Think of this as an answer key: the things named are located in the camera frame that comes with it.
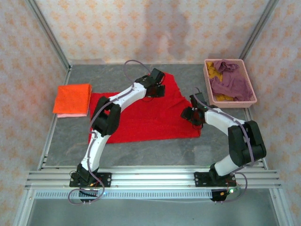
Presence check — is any red t-shirt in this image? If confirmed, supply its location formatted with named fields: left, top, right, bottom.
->
left=87, top=72, right=201, bottom=144

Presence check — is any yellow t-shirt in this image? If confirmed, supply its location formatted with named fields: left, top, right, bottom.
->
left=206, top=60, right=236, bottom=102

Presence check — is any purple t-shirt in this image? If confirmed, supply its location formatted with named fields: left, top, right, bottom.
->
left=209, top=59, right=254, bottom=101

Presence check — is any pink plastic basket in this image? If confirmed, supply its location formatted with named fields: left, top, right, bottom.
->
left=203, top=58, right=258, bottom=109

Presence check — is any folded orange t-shirt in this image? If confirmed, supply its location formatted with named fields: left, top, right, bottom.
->
left=52, top=83, right=93, bottom=114

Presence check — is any folded pink t-shirt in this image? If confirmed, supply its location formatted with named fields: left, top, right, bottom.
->
left=57, top=113, right=88, bottom=118

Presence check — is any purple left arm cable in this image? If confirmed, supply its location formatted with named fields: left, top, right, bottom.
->
left=67, top=60, right=156, bottom=206

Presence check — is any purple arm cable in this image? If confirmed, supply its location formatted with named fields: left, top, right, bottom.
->
left=67, top=60, right=156, bottom=206
left=195, top=87, right=256, bottom=205

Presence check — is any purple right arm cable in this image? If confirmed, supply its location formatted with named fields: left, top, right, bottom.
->
left=195, top=87, right=256, bottom=205

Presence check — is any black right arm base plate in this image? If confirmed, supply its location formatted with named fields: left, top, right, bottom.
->
left=194, top=171, right=237, bottom=188

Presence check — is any aluminium mounting rail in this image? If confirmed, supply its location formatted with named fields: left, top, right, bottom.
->
left=24, top=166, right=282, bottom=189

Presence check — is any slotted grey cable duct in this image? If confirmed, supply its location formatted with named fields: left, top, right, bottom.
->
left=35, top=190, right=214, bottom=200

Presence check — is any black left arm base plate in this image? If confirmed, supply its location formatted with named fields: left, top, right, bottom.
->
left=69, top=172, right=112, bottom=188

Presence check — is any aluminium frame post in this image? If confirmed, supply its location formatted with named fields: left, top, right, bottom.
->
left=24, top=0, right=71, bottom=71
left=238, top=0, right=280, bottom=61

